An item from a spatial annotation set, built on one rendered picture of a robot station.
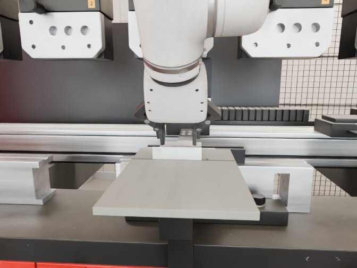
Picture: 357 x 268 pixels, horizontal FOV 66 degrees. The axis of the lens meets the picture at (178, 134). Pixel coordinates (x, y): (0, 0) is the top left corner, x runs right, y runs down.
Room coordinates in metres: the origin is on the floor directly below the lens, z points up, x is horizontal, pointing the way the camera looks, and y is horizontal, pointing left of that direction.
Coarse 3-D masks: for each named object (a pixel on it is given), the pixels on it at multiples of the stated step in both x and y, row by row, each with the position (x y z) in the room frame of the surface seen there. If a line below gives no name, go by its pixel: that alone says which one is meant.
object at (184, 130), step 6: (168, 126) 0.74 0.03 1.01; (174, 126) 0.74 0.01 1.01; (180, 126) 0.74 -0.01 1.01; (186, 126) 0.74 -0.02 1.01; (192, 126) 0.73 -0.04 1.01; (168, 132) 0.74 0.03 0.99; (174, 132) 0.74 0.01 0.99; (180, 132) 0.68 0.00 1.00; (186, 132) 0.68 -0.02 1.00; (204, 132) 0.73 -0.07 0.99; (180, 138) 0.61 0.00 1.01; (186, 138) 0.61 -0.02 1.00
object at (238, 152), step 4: (216, 148) 0.53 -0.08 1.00; (220, 148) 0.53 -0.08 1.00; (224, 148) 0.53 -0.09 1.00; (228, 148) 0.53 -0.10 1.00; (232, 148) 0.53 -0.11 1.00; (236, 148) 0.53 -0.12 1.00; (240, 148) 0.53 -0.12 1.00; (244, 148) 0.53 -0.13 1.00; (232, 152) 0.53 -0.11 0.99; (236, 152) 0.53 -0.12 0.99; (240, 152) 0.53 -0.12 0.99; (244, 152) 0.53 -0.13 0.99; (236, 156) 0.53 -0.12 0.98; (240, 156) 0.53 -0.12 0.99; (244, 156) 0.53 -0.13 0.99; (236, 160) 0.53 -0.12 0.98; (240, 160) 0.53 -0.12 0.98; (244, 160) 0.53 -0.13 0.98
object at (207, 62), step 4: (204, 60) 0.54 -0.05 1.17; (208, 60) 0.54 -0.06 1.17; (208, 64) 0.54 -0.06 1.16; (208, 68) 0.54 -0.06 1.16; (208, 72) 0.54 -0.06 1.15; (208, 76) 0.54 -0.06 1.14; (208, 80) 0.54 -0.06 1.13; (208, 84) 0.54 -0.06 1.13; (208, 88) 0.54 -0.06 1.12; (208, 92) 0.54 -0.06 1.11; (208, 96) 0.54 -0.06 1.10
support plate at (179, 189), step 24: (144, 168) 0.41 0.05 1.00; (168, 168) 0.41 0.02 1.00; (192, 168) 0.41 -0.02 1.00; (216, 168) 0.41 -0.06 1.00; (120, 192) 0.32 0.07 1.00; (144, 192) 0.32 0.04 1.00; (168, 192) 0.32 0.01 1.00; (192, 192) 0.32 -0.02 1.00; (216, 192) 0.32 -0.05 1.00; (240, 192) 0.32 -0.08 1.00; (144, 216) 0.27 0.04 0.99; (168, 216) 0.27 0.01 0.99; (192, 216) 0.27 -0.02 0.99; (216, 216) 0.27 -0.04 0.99; (240, 216) 0.27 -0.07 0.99
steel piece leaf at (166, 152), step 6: (156, 150) 0.46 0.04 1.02; (162, 150) 0.46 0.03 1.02; (168, 150) 0.46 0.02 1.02; (174, 150) 0.46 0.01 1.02; (180, 150) 0.46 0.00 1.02; (186, 150) 0.45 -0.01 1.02; (192, 150) 0.45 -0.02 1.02; (198, 150) 0.45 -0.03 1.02; (156, 156) 0.46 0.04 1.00; (162, 156) 0.46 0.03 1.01; (168, 156) 0.46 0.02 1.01; (174, 156) 0.46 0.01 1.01; (180, 156) 0.46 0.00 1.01; (186, 156) 0.45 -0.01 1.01; (192, 156) 0.45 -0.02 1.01; (198, 156) 0.45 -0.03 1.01
